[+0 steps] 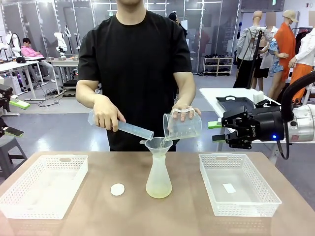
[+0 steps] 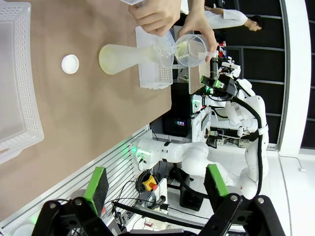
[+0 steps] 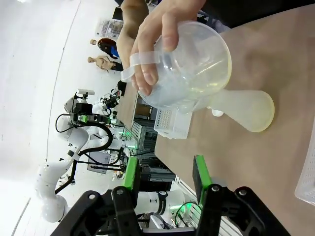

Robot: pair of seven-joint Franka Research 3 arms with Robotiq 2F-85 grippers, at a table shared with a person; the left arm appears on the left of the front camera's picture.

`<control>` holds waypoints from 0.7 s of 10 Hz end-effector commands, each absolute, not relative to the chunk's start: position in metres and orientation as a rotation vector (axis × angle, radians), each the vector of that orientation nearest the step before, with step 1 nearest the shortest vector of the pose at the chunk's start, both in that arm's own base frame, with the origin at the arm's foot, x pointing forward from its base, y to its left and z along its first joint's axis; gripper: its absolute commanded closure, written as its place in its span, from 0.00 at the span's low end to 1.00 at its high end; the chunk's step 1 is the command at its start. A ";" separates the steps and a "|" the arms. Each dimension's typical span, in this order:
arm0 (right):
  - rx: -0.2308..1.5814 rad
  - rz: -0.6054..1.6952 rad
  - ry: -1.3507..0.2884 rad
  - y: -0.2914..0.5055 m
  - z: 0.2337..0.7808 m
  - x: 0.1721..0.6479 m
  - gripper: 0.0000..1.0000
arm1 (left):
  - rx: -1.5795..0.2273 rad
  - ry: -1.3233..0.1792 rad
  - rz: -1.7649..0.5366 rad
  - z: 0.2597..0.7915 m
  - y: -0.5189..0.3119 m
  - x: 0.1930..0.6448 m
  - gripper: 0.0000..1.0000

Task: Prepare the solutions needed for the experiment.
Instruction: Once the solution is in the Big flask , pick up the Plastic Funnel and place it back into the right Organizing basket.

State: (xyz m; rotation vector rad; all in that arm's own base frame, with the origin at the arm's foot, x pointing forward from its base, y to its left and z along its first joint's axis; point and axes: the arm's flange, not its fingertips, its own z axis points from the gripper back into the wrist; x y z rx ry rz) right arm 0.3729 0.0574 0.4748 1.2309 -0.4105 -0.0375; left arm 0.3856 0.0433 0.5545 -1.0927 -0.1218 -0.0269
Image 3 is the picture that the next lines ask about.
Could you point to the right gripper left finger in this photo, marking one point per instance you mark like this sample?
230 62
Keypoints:
128 177

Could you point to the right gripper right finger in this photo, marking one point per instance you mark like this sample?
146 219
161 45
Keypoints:
204 177

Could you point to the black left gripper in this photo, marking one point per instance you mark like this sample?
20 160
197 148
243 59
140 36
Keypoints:
83 108

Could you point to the white round flask stopper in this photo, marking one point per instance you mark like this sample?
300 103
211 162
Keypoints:
217 113

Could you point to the clear plastic funnel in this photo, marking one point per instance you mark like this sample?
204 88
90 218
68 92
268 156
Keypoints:
187 109

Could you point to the translucent plastic conical flask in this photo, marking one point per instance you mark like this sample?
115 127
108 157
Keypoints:
246 110

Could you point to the white perforated plastic basket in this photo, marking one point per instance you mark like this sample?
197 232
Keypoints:
307 182
177 125

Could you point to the person's right forearm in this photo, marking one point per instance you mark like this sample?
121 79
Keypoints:
124 29

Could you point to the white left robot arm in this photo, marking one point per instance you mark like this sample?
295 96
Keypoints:
49 186

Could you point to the person's right hand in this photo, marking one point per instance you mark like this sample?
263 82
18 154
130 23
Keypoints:
152 29

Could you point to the bare beige mannequin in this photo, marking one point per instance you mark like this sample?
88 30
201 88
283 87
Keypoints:
102 62

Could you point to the capped mannequin in orange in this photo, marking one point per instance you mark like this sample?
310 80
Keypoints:
107 45

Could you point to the person in black t-shirt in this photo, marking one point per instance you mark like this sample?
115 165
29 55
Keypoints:
246 9

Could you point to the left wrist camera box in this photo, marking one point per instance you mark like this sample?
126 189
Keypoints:
86 92

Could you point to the white wall poster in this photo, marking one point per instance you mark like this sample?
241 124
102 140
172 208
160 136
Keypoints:
108 28

